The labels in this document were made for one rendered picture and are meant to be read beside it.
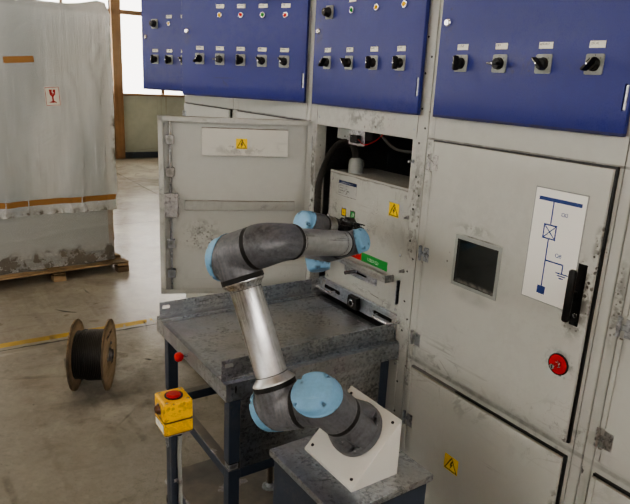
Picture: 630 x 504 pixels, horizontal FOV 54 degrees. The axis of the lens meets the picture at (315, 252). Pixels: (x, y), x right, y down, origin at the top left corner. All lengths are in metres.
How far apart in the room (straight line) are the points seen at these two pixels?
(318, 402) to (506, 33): 1.09
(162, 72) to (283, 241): 2.14
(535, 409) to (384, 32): 1.28
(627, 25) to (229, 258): 1.07
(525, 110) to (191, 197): 1.42
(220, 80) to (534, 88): 1.50
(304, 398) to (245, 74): 1.60
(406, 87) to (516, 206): 0.58
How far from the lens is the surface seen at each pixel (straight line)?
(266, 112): 2.92
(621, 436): 1.73
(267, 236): 1.53
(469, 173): 1.88
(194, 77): 2.90
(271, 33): 2.68
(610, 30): 1.64
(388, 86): 2.16
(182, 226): 2.63
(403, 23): 2.13
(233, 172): 2.59
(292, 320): 2.38
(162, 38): 3.54
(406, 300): 2.18
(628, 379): 1.67
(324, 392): 1.53
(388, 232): 2.27
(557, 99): 1.70
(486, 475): 2.08
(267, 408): 1.63
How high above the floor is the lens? 1.74
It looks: 16 degrees down
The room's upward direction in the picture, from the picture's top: 3 degrees clockwise
